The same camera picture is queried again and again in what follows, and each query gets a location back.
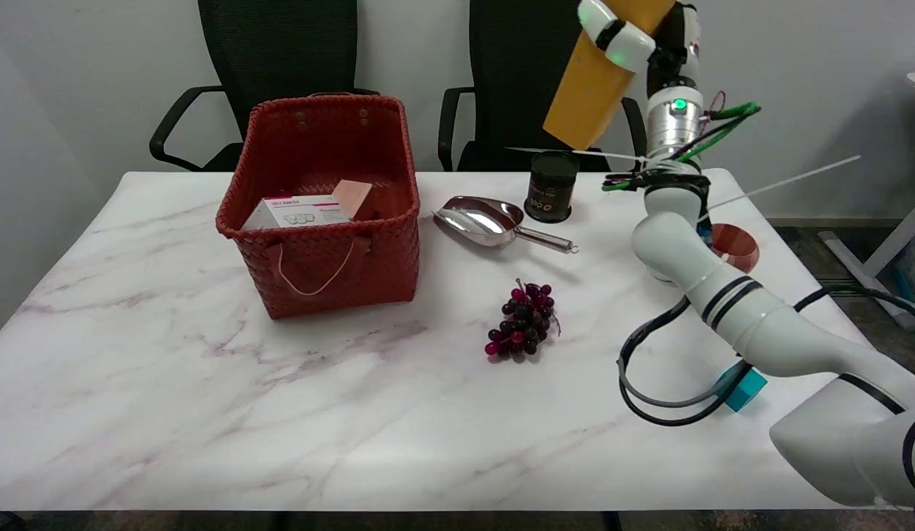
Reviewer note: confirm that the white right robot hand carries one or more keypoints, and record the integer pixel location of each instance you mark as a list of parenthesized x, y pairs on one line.
[(628, 40)]

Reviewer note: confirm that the yellow rectangular box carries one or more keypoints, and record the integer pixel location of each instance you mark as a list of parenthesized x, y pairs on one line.
[(593, 81)]

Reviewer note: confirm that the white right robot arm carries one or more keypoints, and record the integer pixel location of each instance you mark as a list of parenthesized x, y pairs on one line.
[(730, 295)]

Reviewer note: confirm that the pink small box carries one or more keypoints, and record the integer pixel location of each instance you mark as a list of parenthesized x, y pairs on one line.
[(352, 198)]

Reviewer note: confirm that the brown woven storage basket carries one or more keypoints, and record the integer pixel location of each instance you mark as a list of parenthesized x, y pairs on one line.
[(321, 243)]

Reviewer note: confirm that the black mesh office chair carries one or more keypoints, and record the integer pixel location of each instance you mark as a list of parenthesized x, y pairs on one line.
[(516, 88), (273, 66)]

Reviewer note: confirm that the black cylindrical can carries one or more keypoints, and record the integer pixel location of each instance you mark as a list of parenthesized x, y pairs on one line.
[(551, 186)]

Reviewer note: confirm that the white zip tie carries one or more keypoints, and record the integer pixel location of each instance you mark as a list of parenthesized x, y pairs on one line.
[(781, 179)]

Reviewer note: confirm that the silver metal scoop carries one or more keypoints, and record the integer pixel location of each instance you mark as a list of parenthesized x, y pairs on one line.
[(486, 221)]

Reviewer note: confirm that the red round dish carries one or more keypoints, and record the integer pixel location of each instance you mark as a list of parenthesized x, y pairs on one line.
[(737, 247)]

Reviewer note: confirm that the purple plastic grape bunch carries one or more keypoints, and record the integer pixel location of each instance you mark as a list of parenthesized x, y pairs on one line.
[(523, 321)]

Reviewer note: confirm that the white side desk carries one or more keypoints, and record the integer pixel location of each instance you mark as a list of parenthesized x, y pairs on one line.
[(899, 221)]

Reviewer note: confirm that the teal cube block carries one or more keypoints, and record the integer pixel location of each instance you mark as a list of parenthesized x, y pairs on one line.
[(743, 389)]

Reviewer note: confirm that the white and pink carton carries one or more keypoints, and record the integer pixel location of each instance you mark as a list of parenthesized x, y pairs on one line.
[(298, 212)]

